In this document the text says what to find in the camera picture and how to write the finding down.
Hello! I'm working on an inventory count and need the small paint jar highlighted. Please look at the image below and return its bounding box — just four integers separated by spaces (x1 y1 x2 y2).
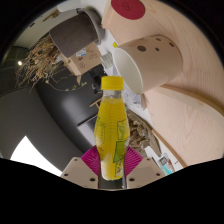
158 156 168 167

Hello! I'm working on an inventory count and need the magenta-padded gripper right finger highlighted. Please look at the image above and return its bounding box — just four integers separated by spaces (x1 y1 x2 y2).
122 147 166 190

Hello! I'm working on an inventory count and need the cardboard box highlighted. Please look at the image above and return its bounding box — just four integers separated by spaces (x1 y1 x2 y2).
61 42 103 77

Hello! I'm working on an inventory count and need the beige mug with brown handle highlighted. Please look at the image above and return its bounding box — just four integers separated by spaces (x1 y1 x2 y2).
112 34 184 95

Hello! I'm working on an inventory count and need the grey plant saucer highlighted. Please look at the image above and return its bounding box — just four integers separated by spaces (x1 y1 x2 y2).
77 7 106 46

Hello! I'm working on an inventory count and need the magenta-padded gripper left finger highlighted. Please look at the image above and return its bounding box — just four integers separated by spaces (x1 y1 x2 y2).
60 146 101 190

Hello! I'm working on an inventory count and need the flat round red coaster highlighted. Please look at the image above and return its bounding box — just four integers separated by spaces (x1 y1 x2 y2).
110 0 147 21

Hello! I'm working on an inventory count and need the grey pot with dried plant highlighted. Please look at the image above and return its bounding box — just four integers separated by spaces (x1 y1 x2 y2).
14 12 101 91

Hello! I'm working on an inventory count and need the yellow drink bottle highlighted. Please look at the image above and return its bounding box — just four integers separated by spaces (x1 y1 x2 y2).
93 75 131 182

